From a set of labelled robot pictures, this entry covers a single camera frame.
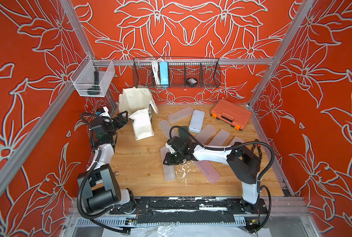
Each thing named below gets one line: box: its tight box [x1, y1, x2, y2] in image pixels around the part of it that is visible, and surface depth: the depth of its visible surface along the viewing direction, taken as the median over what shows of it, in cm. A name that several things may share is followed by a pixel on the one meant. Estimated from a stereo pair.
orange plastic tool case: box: [210, 99, 253, 131], surface depth 109 cm
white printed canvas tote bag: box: [118, 86, 159, 141], surface depth 96 cm
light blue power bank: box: [159, 61, 169, 88], surface depth 92 cm
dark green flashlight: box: [87, 70, 102, 95], surface depth 81 cm
